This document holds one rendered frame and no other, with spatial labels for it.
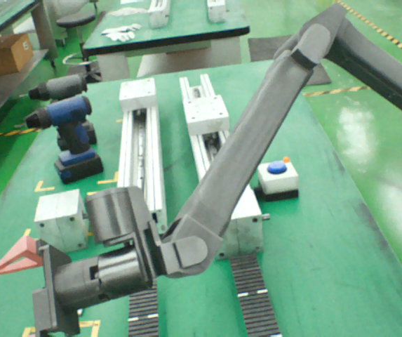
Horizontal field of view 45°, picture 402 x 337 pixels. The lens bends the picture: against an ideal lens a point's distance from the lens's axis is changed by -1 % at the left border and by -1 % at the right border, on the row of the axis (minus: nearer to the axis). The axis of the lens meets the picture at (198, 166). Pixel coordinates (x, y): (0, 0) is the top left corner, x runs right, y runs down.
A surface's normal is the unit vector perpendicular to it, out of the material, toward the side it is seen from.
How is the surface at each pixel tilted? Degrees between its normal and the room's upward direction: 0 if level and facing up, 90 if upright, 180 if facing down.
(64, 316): 80
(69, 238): 90
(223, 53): 90
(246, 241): 90
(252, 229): 90
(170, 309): 0
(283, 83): 50
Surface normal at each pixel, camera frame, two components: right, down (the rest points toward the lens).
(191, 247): 0.35, -0.27
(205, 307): -0.13, -0.86
